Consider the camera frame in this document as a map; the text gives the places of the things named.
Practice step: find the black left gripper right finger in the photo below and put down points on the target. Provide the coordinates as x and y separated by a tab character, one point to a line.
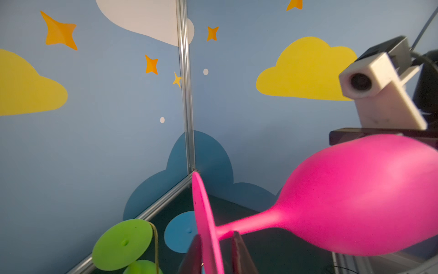
242	262

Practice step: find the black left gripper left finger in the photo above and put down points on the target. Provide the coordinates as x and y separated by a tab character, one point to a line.
192	263

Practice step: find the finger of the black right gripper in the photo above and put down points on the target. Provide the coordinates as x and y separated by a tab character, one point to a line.
429	137

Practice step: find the pink wine glass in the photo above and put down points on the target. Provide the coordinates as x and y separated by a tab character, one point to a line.
366	197

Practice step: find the front blue wine glass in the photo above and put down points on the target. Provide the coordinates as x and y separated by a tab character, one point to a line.
180	232

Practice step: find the front green wine glass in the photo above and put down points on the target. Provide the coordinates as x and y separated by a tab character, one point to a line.
121	247

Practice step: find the gold wire glass rack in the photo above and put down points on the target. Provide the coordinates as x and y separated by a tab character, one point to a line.
156	243

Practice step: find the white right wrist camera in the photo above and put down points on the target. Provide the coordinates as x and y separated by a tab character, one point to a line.
376	82

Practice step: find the horizontal aluminium back rail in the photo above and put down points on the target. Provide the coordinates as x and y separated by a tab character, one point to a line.
86	266

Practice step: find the right aluminium corner post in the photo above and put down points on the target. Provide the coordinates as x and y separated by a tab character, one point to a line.
186	87

